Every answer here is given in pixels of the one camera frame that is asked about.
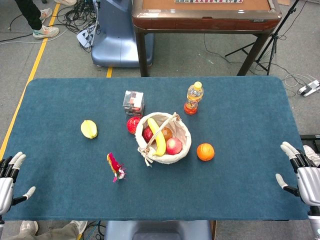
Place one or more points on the dark red apple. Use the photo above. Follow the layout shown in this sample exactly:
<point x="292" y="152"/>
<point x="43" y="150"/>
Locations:
<point x="147" y="134"/>

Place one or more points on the white woven basket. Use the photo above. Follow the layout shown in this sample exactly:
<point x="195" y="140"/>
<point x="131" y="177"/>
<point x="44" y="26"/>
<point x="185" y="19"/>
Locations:
<point x="165" y="140"/>

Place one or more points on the brown mahjong table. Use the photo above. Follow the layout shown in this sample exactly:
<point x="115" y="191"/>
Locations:
<point x="207" y="20"/>

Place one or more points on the clear box with cubes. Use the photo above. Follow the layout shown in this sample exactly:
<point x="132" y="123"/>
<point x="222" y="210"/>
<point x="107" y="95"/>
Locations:
<point x="134" y="103"/>

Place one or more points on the seated person legs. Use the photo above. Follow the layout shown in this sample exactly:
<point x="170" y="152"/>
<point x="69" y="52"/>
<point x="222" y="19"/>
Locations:
<point x="47" y="231"/>

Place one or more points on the red pomegranate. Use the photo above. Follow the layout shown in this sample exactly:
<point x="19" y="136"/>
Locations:
<point x="132" y="124"/>

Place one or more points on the blue table cloth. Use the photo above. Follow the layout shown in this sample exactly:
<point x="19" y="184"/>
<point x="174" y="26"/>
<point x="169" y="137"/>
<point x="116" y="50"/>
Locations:
<point x="155" y="150"/>

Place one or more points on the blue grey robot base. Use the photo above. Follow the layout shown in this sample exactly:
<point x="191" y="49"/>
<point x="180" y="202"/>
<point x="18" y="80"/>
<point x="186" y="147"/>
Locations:
<point x="120" y="35"/>

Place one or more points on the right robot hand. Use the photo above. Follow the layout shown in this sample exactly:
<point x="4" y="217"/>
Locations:
<point x="307" y="181"/>

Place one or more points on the black tripod stand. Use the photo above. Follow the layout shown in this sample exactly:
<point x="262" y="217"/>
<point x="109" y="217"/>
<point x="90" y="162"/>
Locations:
<point x="270" y="37"/>

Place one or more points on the red pink apple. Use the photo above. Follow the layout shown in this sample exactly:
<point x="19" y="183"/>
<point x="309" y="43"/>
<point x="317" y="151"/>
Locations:
<point x="174" y="146"/>

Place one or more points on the person leg black trousers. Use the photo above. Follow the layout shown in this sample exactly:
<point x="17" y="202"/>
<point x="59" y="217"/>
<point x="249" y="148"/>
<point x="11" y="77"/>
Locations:
<point x="29" y="12"/>

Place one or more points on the brown round fruit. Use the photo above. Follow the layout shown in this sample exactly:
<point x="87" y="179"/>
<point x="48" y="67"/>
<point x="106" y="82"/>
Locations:
<point x="167" y="133"/>

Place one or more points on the orange fruit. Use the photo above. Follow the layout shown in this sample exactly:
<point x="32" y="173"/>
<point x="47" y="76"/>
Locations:
<point x="205" y="151"/>

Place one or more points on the yellow banana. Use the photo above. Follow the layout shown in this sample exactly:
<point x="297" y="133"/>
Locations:
<point x="158" y="138"/>

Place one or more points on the yellow starfruit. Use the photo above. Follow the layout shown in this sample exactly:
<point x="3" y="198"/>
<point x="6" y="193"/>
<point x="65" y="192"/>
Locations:
<point x="89" y="129"/>

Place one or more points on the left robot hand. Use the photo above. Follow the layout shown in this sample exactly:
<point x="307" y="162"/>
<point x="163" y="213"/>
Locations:
<point x="5" y="186"/>

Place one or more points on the white sneaker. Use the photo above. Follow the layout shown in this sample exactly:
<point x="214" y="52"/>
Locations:
<point x="45" y="13"/>
<point x="45" y="31"/>

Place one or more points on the white power strip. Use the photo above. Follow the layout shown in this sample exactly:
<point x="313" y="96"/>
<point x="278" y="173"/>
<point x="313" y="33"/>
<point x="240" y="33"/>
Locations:
<point x="309" y="88"/>

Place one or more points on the pink yellow snack wrapper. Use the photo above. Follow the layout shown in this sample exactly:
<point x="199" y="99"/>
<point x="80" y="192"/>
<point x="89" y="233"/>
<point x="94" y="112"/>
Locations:
<point x="115" y="166"/>

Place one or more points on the grey robot torso base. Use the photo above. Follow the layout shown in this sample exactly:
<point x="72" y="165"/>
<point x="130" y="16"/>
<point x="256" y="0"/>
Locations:
<point x="157" y="230"/>

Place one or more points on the white pale shoe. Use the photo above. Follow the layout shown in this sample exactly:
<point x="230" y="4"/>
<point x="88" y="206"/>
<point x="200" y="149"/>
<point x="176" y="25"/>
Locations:
<point x="312" y="155"/>

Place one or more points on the orange juice bottle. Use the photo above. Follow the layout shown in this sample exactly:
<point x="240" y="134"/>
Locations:
<point x="193" y="98"/>

